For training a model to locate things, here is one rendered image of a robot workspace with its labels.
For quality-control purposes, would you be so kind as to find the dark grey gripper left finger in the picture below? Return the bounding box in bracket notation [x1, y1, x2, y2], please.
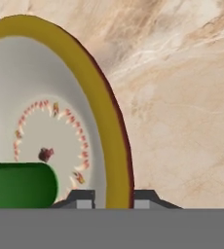
[51, 189, 96, 210]

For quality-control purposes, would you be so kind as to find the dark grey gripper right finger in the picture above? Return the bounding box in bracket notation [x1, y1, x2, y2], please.
[133, 189, 183, 210]

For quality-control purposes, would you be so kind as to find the white bowl with yellow rim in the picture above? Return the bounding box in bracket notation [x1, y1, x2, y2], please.
[0, 14, 135, 210]

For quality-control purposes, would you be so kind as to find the green cup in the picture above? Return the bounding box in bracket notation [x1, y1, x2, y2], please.
[0, 162, 59, 209]

